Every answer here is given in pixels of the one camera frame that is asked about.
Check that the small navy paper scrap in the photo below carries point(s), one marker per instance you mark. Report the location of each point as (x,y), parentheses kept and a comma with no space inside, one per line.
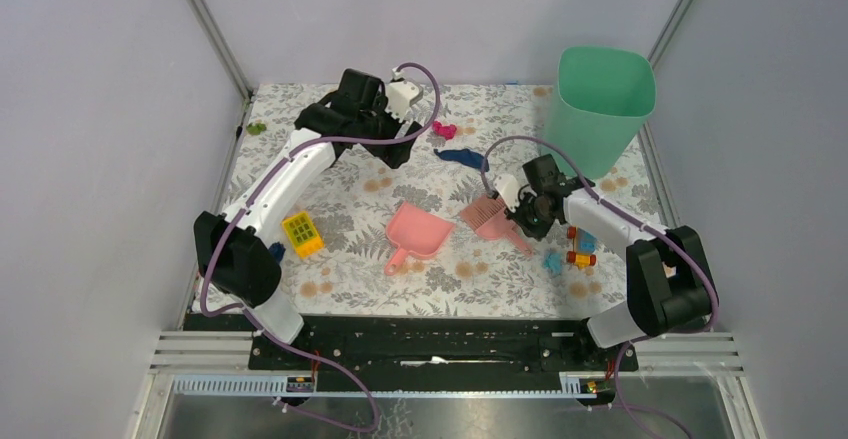
(277,251)

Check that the magenta paper scrap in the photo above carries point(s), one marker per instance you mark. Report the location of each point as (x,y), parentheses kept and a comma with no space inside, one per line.
(445,131)

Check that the green paper scrap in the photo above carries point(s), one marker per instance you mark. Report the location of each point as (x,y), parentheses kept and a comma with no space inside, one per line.
(256,128)

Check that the colourful toy block car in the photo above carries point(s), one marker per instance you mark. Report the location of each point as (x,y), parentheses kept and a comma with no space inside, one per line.
(583,248)

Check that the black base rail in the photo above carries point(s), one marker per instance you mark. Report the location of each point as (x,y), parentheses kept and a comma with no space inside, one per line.
(430,354)

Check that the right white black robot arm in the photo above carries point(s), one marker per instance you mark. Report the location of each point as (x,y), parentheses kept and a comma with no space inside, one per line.
(668,284)

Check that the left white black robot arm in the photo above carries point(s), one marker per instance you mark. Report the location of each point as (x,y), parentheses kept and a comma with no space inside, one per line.
(234,247)

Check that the dark blue paper scrap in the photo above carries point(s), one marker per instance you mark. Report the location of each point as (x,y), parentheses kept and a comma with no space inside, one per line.
(465,157)

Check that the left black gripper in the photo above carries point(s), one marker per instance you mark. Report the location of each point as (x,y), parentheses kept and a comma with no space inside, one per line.
(392,154)

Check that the floral patterned table mat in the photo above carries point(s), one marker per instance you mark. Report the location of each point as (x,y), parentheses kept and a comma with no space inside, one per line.
(352,202)

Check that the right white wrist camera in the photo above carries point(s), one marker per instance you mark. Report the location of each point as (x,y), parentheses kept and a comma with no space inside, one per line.
(506,187)

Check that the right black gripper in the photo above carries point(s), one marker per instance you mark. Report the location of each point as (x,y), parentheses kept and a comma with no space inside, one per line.
(534,233)

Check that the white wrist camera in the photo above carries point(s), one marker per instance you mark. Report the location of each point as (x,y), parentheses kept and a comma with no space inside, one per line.
(401,94)
(506,187)

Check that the green plastic trash bin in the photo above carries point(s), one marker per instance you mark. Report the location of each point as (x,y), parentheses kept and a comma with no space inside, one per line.
(601,99)

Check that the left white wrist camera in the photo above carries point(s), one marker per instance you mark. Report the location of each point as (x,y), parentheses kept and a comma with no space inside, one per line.
(401,94)

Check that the pink plastic hand brush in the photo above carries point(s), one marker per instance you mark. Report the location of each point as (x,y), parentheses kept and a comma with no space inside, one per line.
(487,218)

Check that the yellow toy block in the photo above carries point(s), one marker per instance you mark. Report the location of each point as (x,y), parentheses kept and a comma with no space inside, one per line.
(302,234)

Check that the light blue paper scrap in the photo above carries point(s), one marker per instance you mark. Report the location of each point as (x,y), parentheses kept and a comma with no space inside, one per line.
(553,262)

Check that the pink plastic dustpan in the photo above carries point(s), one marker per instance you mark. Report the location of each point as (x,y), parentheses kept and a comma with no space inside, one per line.
(415,232)

